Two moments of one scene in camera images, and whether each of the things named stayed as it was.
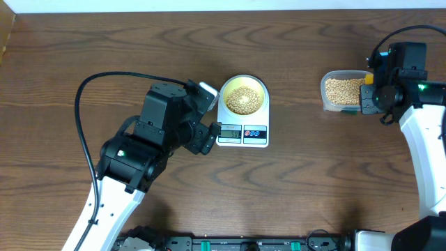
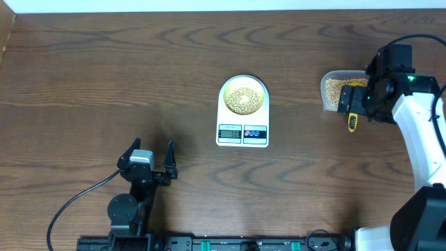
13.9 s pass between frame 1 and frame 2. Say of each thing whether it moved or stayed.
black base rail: stayed
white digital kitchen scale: stayed
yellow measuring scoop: moved
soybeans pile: stayed
